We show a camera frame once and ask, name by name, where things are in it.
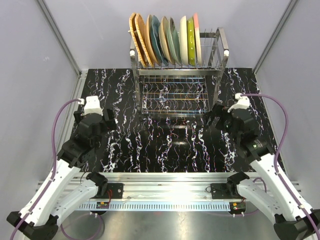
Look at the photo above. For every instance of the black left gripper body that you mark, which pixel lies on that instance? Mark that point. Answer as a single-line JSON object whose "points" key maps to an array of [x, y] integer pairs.
{"points": [[104, 129]]}

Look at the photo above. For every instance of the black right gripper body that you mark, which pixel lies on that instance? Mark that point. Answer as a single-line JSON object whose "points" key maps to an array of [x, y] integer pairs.
{"points": [[225, 122]]}

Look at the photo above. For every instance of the cream bird painted plate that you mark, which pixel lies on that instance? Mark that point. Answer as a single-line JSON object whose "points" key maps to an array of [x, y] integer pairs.
{"points": [[148, 42]]}

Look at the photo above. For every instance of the woven bamboo tray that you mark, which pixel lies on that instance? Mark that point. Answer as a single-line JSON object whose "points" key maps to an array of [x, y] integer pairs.
{"points": [[134, 34], [140, 24]]}

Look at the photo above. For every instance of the cream yellow bird plate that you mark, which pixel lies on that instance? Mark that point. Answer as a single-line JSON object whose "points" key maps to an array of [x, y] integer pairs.
{"points": [[163, 40]]}

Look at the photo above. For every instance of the pink rimmed plate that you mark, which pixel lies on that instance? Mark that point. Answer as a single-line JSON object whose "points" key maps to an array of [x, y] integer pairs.
{"points": [[197, 39]]}

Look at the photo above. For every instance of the yellow green dotted plate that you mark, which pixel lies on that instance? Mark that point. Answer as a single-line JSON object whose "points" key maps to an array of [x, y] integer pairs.
{"points": [[191, 42]]}

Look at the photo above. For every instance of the pale green bottom plate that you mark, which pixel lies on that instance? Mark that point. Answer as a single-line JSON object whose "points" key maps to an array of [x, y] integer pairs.
{"points": [[173, 41]]}

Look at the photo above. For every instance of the teal scalloped plate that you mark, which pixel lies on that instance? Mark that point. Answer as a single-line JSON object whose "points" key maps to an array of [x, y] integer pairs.
{"points": [[156, 27]]}

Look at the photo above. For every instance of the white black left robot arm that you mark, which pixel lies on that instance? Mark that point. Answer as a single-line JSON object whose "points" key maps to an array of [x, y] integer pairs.
{"points": [[41, 217]]}

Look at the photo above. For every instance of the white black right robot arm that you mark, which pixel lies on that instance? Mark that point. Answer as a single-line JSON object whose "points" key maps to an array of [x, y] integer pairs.
{"points": [[292, 217]]}

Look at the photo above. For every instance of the stainless steel dish rack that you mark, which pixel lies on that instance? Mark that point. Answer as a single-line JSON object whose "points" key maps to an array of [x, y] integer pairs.
{"points": [[181, 91]]}

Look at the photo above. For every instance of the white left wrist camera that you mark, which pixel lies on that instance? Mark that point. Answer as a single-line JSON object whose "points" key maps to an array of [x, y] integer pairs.
{"points": [[91, 105]]}

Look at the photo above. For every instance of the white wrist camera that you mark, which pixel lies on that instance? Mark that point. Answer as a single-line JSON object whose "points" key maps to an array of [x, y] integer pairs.
{"points": [[91, 105], [241, 102]]}

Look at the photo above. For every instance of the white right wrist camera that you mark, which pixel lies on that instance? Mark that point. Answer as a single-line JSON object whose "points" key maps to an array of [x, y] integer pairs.
{"points": [[241, 102]]}

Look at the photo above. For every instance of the white slotted cable duct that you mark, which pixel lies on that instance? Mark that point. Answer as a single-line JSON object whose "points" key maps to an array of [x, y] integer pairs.
{"points": [[134, 206]]}

